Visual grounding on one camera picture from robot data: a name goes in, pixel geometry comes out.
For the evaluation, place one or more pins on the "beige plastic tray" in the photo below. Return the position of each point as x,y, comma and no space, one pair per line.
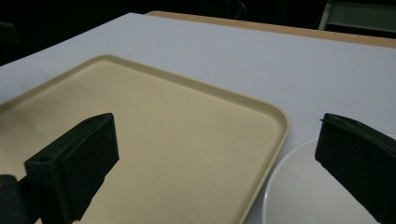
174,137

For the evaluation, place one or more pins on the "metal stand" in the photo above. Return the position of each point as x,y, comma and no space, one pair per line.
358,14

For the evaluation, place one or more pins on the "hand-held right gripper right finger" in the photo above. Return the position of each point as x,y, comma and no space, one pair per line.
361,155

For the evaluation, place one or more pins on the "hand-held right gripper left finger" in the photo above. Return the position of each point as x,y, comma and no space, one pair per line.
79,161

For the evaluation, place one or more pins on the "white round plate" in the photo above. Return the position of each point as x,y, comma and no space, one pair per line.
305,193

